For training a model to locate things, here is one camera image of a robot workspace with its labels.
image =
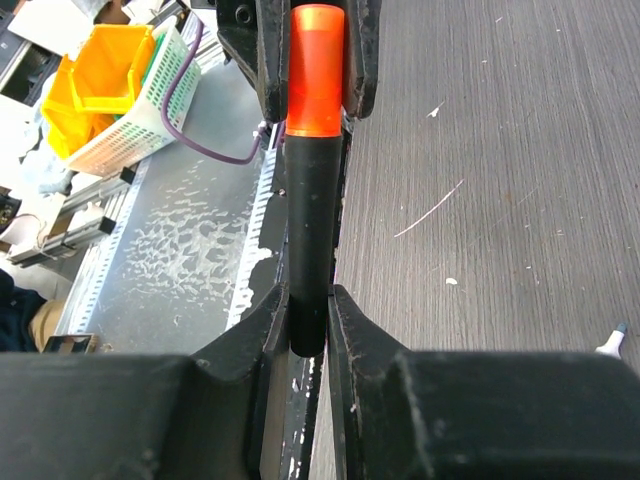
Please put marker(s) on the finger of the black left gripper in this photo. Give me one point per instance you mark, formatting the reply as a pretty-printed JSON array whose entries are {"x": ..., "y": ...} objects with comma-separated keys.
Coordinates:
[
  {"x": 361, "y": 57},
  {"x": 255, "y": 34}
]

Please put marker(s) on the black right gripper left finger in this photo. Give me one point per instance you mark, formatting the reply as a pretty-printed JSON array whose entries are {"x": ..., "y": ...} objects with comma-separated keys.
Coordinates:
[{"x": 216, "y": 414}]

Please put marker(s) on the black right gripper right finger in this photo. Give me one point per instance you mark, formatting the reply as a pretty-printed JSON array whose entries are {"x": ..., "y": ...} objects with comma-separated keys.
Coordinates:
[{"x": 404, "y": 414}]

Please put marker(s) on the orange capped black highlighter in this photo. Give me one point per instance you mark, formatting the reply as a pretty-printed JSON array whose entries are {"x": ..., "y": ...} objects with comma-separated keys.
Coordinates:
[{"x": 312, "y": 159}]

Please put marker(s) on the teal ended white marker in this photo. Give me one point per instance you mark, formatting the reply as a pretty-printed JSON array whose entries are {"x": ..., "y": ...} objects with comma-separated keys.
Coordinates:
[{"x": 613, "y": 344}]

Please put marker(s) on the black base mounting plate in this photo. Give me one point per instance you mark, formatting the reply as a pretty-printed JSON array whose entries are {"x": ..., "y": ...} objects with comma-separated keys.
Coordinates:
[{"x": 288, "y": 390}]

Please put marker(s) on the white perforated plastic basket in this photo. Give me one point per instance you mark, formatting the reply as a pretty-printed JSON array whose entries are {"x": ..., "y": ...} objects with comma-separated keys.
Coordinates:
[{"x": 141, "y": 131}]

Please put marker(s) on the yellow plastic bin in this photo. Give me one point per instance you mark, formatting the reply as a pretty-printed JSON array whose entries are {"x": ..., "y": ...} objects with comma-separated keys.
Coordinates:
[{"x": 101, "y": 82}]

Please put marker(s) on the white slotted cable duct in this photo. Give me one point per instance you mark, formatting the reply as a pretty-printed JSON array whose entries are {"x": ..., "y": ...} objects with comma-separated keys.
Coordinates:
[{"x": 175, "y": 271}]

